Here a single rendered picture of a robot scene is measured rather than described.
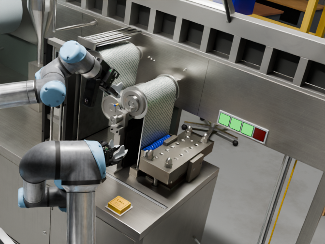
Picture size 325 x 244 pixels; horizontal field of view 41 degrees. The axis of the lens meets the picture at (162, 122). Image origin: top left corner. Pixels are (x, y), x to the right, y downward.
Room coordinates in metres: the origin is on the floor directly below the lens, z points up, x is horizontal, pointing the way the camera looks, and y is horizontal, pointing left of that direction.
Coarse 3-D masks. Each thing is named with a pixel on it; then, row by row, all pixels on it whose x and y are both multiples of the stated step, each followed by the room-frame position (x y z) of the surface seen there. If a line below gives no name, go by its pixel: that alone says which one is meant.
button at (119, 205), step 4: (112, 200) 1.43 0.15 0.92; (116, 200) 1.43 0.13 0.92; (120, 200) 1.44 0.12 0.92; (124, 200) 1.44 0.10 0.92; (108, 204) 1.41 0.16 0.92; (112, 204) 1.41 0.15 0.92; (116, 204) 1.41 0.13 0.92; (120, 204) 1.41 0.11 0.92; (124, 204) 1.42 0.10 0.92; (128, 204) 1.42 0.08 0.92; (112, 208) 1.40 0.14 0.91; (116, 208) 1.39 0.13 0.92; (120, 208) 1.39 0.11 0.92; (124, 208) 1.40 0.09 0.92; (128, 208) 1.42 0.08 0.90; (116, 212) 1.39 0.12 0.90; (120, 212) 1.38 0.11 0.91
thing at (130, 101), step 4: (128, 96) 1.70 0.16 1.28; (132, 96) 1.69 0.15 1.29; (128, 100) 1.70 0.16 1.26; (132, 100) 1.69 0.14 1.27; (136, 100) 1.68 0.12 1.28; (128, 104) 1.70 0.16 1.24; (132, 104) 1.69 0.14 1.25; (136, 104) 1.68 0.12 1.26; (128, 108) 1.70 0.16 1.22; (136, 108) 1.67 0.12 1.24
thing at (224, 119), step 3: (222, 114) 1.84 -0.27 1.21; (222, 117) 1.83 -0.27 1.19; (225, 117) 1.83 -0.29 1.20; (228, 117) 1.82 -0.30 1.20; (219, 120) 1.84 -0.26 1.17; (222, 120) 1.83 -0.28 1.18; (225, 120) 1.82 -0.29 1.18; (228, 120) 1.82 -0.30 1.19; (222, 123) 1.83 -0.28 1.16; (225, 123) 1.82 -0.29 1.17; (228, 123) 1.82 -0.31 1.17
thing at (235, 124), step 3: (234, 120) 1.80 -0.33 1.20; (237, 120) 1.80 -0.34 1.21; (231, 123) 1.81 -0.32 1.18; (234, 123) 1.80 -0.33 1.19; (237, 123) 1.79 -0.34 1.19; (240, 123) 1.79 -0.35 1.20; (231, 126) 1.81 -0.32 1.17; (234, 126) 1.80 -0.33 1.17; (237, 126) 1.79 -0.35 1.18; (237, 129) 1.79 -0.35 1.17
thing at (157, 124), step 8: (160, 112) 1.79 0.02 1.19; (168, 112) 1.85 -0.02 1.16; (144, 120) 1.68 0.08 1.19; (152, 120) 1.74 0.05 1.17; (160, 120) 1.80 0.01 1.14; (168, 120) 1.86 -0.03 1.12; (144, 128) 1.69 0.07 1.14; (152, 128) 1.75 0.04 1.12; (160, 128) 1.81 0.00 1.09; (168, 128) 1.87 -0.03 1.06; (144, 136) 1.70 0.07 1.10; (152, 136) 1.76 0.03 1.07; (160, 136) 1.82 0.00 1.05; (144, 144) 1.71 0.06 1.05
